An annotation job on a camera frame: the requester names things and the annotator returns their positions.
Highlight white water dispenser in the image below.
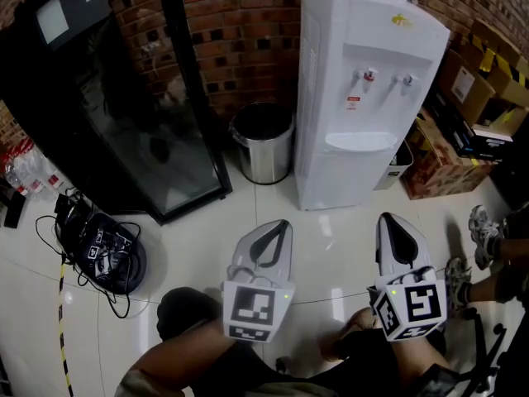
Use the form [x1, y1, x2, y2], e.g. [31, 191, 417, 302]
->
[293, 0, 451, 212]

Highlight person's black trousers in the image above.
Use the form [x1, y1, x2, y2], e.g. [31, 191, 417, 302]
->
[155, 286, 448, 397]

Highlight plastic bag of bottles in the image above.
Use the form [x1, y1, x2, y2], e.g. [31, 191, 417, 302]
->
[0, 137, 69, 203]

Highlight person's left forearm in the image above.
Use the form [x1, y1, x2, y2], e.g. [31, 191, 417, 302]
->
[117, 323, 253, 397]

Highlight yellow black striped strip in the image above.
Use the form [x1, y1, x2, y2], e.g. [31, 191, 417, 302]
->
[55, 261, 74, 397]

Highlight person's foot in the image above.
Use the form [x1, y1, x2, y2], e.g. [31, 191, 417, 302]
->
[320, 307, 382, 362]

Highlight cardboard box with striped tape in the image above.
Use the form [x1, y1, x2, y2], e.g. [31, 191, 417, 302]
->
[465, 17, 529, 108]

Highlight white cabinet door of dispenser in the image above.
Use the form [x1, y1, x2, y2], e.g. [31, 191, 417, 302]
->
[373, 137, 415, 192]

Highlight red dispenser tap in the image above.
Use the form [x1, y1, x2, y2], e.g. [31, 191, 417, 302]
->
[362, 68, 380, 93]

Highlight black glass-door display fridge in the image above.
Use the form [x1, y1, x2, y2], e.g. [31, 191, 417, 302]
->
[0, 0, 234, 227]

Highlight black round bag with devices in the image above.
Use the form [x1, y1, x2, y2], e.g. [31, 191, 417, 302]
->
[61, 210, 149, 295]

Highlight black box with white label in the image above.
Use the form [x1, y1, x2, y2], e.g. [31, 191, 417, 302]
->
[424, 92, 515, 161]

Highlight tangled black cables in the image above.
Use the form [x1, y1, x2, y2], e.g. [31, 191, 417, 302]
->
[34, 211, 145, 320]

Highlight patterned brown cardboard box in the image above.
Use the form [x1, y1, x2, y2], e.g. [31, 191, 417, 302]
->
[401, 108, 499, 201]

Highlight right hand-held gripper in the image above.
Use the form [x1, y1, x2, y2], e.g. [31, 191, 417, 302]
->
[367, 212, 450, 343]

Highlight person's right forearm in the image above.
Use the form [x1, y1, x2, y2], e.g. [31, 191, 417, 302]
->
[388, 336, 452, 388]

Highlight black metal stand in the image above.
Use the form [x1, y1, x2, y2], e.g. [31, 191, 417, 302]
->
[452, 307, 510, 397]

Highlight open plain cardboard box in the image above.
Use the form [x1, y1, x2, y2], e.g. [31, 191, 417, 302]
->
[436, 47, 497, 127]

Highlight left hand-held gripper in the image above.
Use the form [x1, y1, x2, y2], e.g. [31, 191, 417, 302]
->
[222, 219, 296, 343]

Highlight stainless steel trash can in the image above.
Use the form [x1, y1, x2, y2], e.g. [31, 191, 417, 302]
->
[228, 101, 296, 186]

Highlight small black flat box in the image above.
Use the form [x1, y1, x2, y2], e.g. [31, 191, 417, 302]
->
[2, 191, 27, 229]

